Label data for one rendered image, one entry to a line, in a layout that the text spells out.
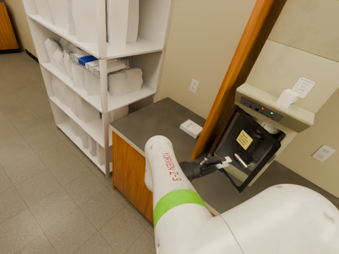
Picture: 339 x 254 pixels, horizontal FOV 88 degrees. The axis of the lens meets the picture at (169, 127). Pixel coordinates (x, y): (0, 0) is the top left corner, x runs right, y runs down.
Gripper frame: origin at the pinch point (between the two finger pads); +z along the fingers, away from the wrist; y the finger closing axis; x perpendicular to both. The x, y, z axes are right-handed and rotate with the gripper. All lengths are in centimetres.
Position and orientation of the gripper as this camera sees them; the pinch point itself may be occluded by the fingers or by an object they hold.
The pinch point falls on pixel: (223, 162)
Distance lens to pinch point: 90.9
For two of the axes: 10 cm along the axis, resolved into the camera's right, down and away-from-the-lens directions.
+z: 9.0, -1.0, 4.3
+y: 2.1, -7.6, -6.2
